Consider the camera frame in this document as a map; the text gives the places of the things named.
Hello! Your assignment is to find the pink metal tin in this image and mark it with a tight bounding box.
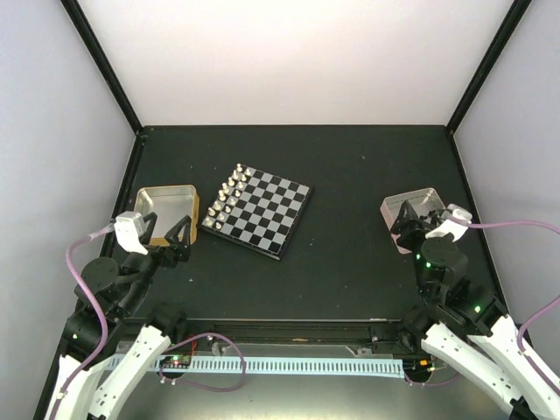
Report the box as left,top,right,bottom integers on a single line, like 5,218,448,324
380,187,445,230

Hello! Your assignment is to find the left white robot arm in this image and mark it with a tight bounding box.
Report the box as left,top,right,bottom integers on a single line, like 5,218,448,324
45,212,193,419

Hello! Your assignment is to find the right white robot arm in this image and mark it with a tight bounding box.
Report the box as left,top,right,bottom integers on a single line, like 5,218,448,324
390,200,559,419

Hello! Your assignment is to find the small green circuit board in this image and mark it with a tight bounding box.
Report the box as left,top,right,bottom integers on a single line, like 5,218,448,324
160,354,192,368

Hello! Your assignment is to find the gold metal tin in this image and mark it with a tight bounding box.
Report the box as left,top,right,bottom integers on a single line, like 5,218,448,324
134,185,200,246

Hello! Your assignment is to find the black and silver chessboard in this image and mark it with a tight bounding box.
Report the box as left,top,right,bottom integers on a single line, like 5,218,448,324
199,163,313,261

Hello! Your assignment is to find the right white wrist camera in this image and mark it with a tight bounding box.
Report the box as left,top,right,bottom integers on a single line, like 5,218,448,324
425,204,473,242

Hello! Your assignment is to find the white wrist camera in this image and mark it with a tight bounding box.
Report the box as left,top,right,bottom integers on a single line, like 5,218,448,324
114,211,148,255
425,204,473,242

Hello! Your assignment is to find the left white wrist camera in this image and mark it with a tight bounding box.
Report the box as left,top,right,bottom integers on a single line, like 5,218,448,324
114,211,148,255

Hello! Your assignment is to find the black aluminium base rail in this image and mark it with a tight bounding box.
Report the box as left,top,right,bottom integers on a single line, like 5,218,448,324
171,318,420,354

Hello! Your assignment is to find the light blue cable duct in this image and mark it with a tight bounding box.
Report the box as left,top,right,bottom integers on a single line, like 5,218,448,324
102,353,404,378

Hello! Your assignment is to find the left black frame post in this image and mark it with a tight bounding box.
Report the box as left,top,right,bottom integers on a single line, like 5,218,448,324
60,0,144,135

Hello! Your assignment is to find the black frame post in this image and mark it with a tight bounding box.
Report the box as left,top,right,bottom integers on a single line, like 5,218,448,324
60,0,144,135
445,0,532,135

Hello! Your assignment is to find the right black frame post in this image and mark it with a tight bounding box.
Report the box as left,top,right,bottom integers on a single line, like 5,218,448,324
445,0,532,135

